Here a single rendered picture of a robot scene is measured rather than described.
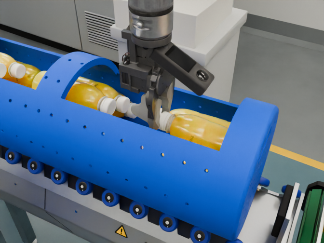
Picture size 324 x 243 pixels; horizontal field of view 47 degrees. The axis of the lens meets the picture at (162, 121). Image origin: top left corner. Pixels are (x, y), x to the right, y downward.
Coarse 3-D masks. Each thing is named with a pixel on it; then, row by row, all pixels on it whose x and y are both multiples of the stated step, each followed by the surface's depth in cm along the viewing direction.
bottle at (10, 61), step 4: (0, 52) 101; (0, 56) 98; (4, 56) 99; (8, 56) 99; (0, 60) 98; (4, 60) 98; (8, 60) 98; (12, 60) 99; (4, 64) 98; (8, 64) 98; (12, 64) 98; (8, 68) 98; (8, 72) 98; (4, 76) 99; (8, 76) 99; (12, 76) 99
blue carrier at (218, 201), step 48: (0, 48) 111; (0, 96) 80; (48, 96) 76; (192, 96) 87; (0, 144) 89; (48, 144) 77; (96, 144) 72; (144, 144) 68; (192, 144) 65; (240, 144) 63; (144, 192) 71; (192, 192) 66; (240, 192) 62
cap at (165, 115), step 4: (164, 112) 75; (168, 112) 76; (160, 116) 75; (164, 116) 74; (168, 116) 75; (160, 120) 74; (164, 120) 74; (160, 124) 75; (164, 124) 74; (160, 128) 75; (164, 128) 75
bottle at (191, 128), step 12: (168, 120) 74; (180, 120) 73; (192, 120) 72; (204, 120) 73; (168, 132) 76; (180, 132) 72; (192, 132) 71; (204, 132) 71; (216, 132) 70; (204, 144) 70; (216, 144) 70
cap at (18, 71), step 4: (16, 64) 98; (20, 64) 98; (12, 68) 97; (16, 68) 97; (20, 68) 98; (24, 68) 100; (12, 72) 98; (16, 72) 97; (20, 72) 99; (24, 72) 100; (16, 76) 98; (20, 76) 99
